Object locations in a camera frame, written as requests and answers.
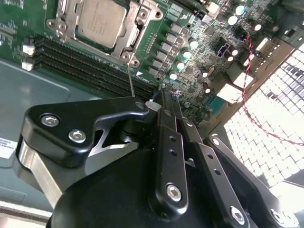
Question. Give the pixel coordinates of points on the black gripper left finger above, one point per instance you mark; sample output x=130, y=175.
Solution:
x=71, y=128

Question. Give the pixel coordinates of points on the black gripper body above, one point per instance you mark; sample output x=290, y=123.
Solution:
x=118, y=190

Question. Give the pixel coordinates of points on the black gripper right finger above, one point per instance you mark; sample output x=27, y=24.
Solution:
x=213, y=166

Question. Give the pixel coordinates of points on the metal locking lever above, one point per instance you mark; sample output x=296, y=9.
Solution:
x=131, y=82
x=61, y=12

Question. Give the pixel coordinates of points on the silver CPU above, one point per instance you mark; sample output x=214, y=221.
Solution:
x=102, y=21

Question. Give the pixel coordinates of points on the metal socket cover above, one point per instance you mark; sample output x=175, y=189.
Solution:
x=71, y=14

